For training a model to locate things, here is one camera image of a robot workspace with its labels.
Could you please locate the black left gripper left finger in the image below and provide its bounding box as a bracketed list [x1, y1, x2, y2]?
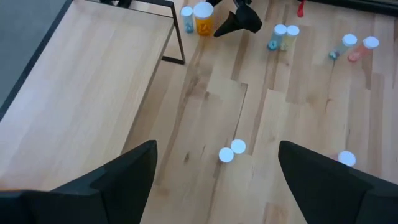
[0, 139, 159, 224]

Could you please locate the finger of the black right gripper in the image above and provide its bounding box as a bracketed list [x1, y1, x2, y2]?
[213, 11, 242, 37]
[236, 3, 264, 34]

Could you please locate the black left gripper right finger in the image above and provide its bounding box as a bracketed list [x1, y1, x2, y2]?
[278, 140, 398, 224]

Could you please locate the large orange medicine bottle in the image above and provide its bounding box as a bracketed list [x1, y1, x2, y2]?
[193, 1, 215, 37]

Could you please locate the pink medicine bottle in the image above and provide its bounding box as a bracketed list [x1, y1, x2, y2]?
[329, 150, 357, 168]

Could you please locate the light green medicine bottle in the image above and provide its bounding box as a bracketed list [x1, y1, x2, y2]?
[279, 24, 301, 52]

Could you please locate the small blue medicine bottle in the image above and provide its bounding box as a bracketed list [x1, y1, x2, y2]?
[180, 6, 195, 34]

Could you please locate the small pale yellow medicine bottle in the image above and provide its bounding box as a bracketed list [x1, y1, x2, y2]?
[230, 138, 247, 155]
[218, 147, 235, 164]

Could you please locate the wooden shelf with black legs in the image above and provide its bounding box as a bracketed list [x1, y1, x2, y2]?
[0, 0, 187, 192]

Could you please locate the small red clamp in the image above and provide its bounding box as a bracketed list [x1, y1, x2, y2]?
[297, 0, 308, 19]

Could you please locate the black aluminium table frame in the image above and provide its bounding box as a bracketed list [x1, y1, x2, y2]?
[307, 0, 398, 17]

